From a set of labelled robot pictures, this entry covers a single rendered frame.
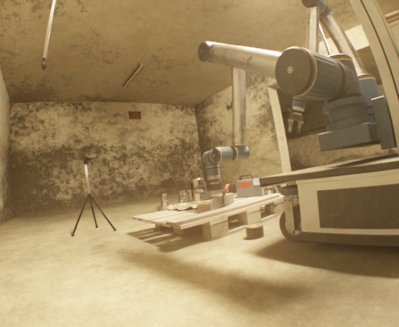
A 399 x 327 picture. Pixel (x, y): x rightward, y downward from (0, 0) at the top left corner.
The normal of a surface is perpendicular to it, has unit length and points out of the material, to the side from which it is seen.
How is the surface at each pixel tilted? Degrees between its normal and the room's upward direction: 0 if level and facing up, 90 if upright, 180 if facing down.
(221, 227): 90
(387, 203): 90
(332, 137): 90
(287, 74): 90
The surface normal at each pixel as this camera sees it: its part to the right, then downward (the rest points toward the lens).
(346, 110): -0.66, 0.04
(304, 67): -0.85, 0.11
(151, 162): 0.58, -0.14
